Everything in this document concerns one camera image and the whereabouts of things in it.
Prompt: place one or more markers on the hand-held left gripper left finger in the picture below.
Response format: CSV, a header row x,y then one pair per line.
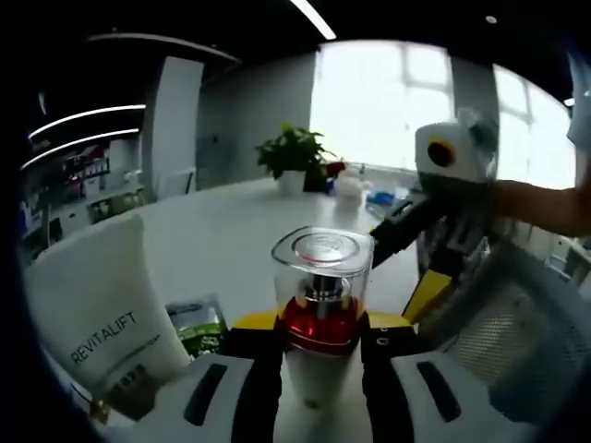
x,y
217,401

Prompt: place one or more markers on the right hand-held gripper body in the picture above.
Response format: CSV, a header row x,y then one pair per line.
x,y
466,152

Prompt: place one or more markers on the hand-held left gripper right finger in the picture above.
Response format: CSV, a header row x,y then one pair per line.
x,y
415,401

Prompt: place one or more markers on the green black skincare sachet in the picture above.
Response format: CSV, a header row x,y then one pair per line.
x,y
198,330

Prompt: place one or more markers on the red collar skincare pump bottle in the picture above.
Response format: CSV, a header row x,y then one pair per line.
x,y
323,323

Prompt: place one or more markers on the large white skincare tube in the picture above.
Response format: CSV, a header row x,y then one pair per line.
x,y
106,295

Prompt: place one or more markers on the blue packet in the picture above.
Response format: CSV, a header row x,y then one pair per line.
x,y
383,196

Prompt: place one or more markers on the white crumpled object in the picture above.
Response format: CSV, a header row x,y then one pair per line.
x,y
351,189

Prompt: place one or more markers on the grey mesh office chair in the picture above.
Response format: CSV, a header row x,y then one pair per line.
x,y
531,323

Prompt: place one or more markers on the green potted plant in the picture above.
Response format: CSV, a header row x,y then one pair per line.
x,y
291,152

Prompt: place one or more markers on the white office chair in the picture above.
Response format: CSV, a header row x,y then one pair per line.
x,y
175,184

